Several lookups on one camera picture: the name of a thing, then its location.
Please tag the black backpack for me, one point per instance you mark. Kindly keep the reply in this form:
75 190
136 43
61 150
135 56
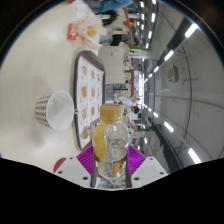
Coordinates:
110 16

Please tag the white paper sheet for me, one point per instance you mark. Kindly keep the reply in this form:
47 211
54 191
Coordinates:
80 9

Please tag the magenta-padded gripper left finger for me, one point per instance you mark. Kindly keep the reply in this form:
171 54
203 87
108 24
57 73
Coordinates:
73 168

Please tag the white striped paper cup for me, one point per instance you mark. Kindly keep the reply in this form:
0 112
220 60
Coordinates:
60 110

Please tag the person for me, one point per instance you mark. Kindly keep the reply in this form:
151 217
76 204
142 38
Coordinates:
126 102
118 39
113 5
134 122

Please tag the clear plastic bag with food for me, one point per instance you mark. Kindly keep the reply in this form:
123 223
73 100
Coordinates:
90 31

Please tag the printed paper tray liner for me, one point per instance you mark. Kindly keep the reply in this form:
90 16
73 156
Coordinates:
89 86

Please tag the ceiling air conditioner unit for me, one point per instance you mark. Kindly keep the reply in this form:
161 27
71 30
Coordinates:
173 73

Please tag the clear bottle with yellow drink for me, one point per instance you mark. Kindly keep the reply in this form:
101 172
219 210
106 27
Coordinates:
111 146

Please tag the dark brown food tray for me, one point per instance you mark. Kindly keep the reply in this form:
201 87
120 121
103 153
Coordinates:
76 100

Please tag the beige plastic chair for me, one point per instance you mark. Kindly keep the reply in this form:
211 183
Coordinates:
115 65

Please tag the ceiling lights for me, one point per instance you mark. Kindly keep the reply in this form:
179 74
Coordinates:
191 30

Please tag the small red carton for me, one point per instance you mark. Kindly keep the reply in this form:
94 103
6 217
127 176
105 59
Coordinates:
72 32

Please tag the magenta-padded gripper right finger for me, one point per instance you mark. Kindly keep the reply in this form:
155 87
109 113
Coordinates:
148 168

